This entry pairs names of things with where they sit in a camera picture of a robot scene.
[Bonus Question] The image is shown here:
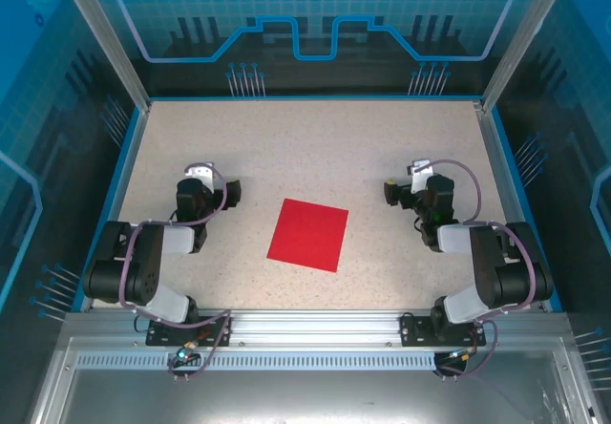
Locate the shiny metal tray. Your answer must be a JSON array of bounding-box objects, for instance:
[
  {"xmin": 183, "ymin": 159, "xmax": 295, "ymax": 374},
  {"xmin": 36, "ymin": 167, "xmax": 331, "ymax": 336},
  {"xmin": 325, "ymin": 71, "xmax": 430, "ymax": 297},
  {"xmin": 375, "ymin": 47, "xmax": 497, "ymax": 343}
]
[{"xmin": 28, "ymin": 337, "xmax": 600, "ymax": 424}]

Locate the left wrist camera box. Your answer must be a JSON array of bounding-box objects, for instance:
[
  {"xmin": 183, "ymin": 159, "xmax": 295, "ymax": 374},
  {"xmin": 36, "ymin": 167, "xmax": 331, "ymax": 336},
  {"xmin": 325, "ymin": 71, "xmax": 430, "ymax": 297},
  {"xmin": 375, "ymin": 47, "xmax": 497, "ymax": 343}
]
[{"xmin": 183, "ymin": 161, "xmax": 216, "ymax": 189}]

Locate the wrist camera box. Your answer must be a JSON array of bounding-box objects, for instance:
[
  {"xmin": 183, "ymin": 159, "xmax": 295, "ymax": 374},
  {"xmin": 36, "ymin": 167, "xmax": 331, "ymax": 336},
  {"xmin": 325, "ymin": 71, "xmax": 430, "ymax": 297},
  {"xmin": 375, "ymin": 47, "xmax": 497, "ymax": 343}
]
[
  {"xmin": 183, "ymin": 161, "xmax": 216, "ymax": 189},
  {"xmin": 405, "ymin": 159, "xmax": 434, "ymax": 194}
]

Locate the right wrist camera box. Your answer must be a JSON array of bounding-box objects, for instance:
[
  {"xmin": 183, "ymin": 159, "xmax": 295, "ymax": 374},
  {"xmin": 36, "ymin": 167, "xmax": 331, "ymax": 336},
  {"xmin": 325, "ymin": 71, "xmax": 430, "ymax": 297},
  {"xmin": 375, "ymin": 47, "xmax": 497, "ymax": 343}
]
[{"xmin": 405, "ymin": 159, "xmax": 434, "ymax": 194}]

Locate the blue table edge frame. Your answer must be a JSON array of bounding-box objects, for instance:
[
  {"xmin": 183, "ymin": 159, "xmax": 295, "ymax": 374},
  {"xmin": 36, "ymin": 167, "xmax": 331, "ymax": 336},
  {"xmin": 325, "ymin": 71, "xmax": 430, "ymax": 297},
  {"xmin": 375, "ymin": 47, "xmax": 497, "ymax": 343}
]
[{"xmin": 71, "ymin": 93, "xmax": 564, "ymax": 313}]

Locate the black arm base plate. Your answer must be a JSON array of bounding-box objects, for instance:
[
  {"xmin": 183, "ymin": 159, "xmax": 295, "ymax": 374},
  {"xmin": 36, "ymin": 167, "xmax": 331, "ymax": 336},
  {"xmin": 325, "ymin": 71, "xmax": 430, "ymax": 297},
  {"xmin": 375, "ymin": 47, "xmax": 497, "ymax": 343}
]
[
  {"xmin": 146, "ymin": 315, "xmax": 233, "ymax": 348},
  {"xmin": 399, "ymin": 313, "xmax": 487, "ymax": 348}
]

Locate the aluminium mounting rail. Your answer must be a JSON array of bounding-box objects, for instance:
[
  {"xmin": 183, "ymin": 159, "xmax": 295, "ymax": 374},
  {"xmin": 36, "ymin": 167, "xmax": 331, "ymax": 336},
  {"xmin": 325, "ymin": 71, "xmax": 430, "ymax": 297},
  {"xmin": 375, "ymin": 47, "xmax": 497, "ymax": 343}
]
[{"xmin": 64, "ymin": 309, "xmax": 569, "ymax": 349}]

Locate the cable connector with indicator light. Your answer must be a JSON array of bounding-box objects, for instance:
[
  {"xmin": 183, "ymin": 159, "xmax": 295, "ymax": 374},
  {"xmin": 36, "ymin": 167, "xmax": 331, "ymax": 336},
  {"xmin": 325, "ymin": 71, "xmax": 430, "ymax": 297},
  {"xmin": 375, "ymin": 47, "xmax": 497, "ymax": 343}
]
[
  {"xmin": 446, "ymin": 345, "xmax": 479, "ymax": 364},
  {"xmin": 174, "ymin": 341, "xmax": 200, "ymax": 364}
]

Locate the slotted grey cable duct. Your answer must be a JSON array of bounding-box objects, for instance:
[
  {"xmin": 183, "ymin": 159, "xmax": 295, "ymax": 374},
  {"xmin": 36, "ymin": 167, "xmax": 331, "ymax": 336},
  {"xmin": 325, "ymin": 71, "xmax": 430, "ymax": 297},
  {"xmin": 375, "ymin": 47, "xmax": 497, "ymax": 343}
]
[{"xmin": 75, "ymin": 352, "xmax": 438, "ymax": 371}]

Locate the aluminium frame post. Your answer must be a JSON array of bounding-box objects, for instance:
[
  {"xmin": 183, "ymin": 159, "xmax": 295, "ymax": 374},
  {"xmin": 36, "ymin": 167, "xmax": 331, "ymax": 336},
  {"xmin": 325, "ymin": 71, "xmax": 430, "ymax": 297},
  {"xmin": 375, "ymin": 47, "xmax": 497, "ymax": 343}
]
[
  {"xmin": 478, "ymin": 0, "xmax": 579, "ymax": 113},
  {"xmin": 53, "ymin": 0, "xmax": 153, "ymax": 113}
]

